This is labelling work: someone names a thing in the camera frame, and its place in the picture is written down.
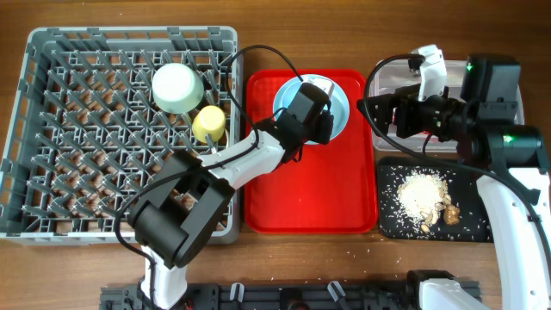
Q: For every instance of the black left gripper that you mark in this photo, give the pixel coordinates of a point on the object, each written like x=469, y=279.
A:
x=326, y=136

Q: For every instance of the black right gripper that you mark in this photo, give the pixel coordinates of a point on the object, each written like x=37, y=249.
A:
x=405, y=102

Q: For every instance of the light blue plate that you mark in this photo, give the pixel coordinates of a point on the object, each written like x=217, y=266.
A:
x=340, y=106

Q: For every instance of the rice and food scraps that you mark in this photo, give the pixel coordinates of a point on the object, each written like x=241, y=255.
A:
x=423, y=201

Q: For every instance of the yellow plastic cup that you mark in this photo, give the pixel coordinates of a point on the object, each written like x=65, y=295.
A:
x=210, y=120

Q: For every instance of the mint green food bowl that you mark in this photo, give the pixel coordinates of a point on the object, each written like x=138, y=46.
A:
x=176, y=88

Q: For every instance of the white plastic fork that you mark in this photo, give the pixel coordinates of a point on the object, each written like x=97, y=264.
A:
x=211, y=143

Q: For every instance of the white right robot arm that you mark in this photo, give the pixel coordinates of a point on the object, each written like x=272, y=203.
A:
x=510, y=160

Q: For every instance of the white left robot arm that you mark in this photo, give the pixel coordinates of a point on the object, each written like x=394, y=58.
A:
x=174, y=216

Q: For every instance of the black waste tray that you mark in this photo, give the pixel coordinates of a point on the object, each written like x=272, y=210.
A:
x=474, y=224

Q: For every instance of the grey dishwasher rack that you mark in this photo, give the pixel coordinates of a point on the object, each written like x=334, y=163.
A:
x=85, y=133

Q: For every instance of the clear plastic bin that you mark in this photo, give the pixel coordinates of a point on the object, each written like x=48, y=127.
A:
x=396, y=75

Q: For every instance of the red plastic tray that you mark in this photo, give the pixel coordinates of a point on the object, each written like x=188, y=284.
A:
x=332, y=189

